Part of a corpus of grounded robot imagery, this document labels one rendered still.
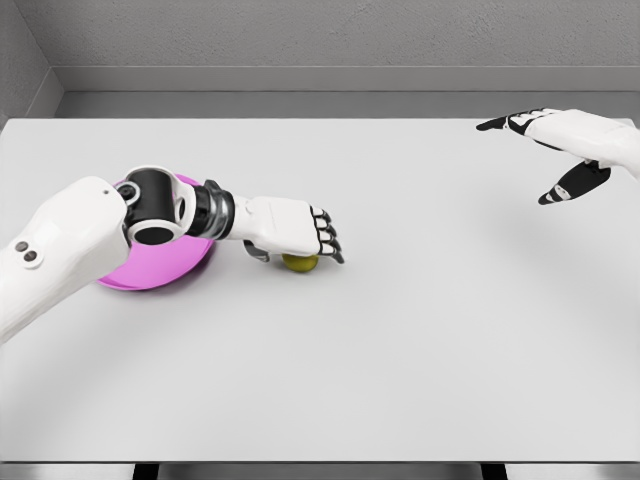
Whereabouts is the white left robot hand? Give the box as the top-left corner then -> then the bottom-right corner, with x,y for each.
242,196 -> 346,265

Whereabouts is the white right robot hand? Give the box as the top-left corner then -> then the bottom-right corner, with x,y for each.
475,106 -> 632,206

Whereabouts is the yellow-green apple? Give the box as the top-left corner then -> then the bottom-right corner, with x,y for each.
281,253 -> 319,275

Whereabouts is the pink round plate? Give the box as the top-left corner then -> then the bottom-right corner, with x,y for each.
95,173 -> 217,292

